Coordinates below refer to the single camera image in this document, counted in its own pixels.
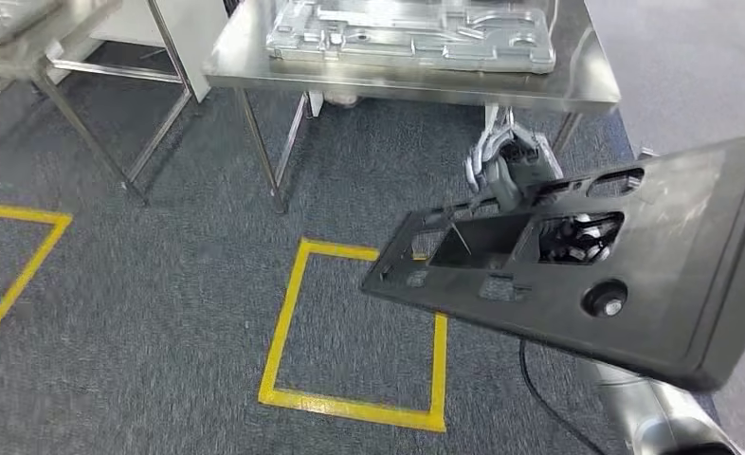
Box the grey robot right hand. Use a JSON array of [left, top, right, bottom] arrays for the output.
[[463, 122, 565, 213]]

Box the black plastic panel part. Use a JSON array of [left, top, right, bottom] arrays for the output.
[[359, 123, 745, 393]]

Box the stainless steel workbench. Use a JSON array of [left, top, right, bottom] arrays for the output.
[[203, 0, 623, 216]]

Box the large stamped metal plate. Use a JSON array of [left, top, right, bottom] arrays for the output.
[[265, 0, 557, 75], [0, 0, 60, 48]]

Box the white cabinet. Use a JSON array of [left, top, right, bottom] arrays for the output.
[[89, 0, 230, 105]]

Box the steel table with rails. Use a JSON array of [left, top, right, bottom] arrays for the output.
[[0, 0, 196, 208]]

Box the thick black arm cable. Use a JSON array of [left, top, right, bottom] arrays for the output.
[[518, 338, 609, 455]]

